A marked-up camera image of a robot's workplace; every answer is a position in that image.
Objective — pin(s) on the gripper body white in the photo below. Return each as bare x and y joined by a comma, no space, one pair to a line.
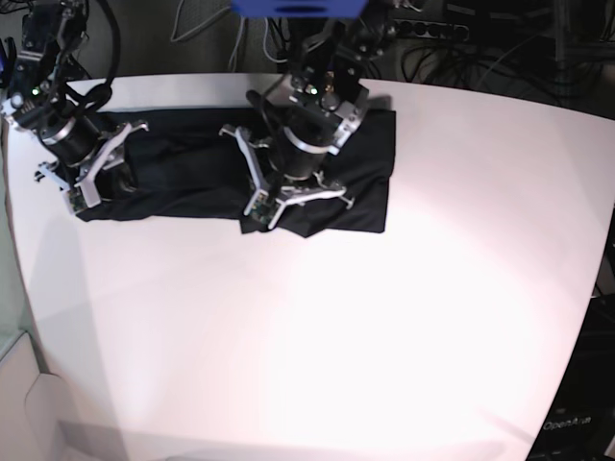
82,153
272,192

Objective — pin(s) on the dark navy long-sleeve T-shirt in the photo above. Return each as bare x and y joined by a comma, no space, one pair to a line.
184,168

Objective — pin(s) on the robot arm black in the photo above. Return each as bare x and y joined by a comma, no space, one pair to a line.
316,106
39,98

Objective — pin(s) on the blue plastic box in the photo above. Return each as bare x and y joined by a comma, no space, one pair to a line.
299,8

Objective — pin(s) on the metal shelf frame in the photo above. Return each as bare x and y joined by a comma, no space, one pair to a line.
583,34

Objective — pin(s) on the black OpenArm control box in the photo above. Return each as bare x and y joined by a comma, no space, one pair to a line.
580,422

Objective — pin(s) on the black power strip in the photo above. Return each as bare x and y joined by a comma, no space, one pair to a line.
407,29

